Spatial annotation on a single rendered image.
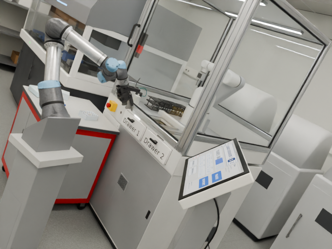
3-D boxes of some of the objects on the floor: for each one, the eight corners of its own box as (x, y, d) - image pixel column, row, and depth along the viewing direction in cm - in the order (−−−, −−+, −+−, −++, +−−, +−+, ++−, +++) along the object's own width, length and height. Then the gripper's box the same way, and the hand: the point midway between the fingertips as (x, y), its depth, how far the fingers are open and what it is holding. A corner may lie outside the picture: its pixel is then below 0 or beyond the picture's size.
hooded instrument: (36, 165, 286) (103, -26, 242) (2, 91, 417) (41, -41, 374) (138, 171, 366) (202, 28, 323) (83, 107, 497) (123, 0, 454)
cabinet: (124, 276, 206) (172, 176, 187) (73, 186, 279) (103, 107, 260) (213, 257, 270) (256, 180, 250) (152, 187, 343) (182, 124, 323)
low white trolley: (11, 216, 214) (44, 119, 195) (-4, 167, 257) (22, 85, 239) (86, 212, 252) (120, 131, 234) (62, 171, 296) (89, 100, 277)
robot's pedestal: (-3, 283, 165) (39, 162, 146) (-29, 246, 178) (7, 132, 160) (44, 262, 190) (86, 156, 172) (19, 231, 204) (54, 131, 186)
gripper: (113, 83, 206) (119, 109, 218) (120, 89, 198) (125, 116, 210) (124, 79, 209) (129, 105, 221) (132, 84, 201) (137, 111, 213)
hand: (131, 107), depth 216 cm, fingers open, 3 cm apart
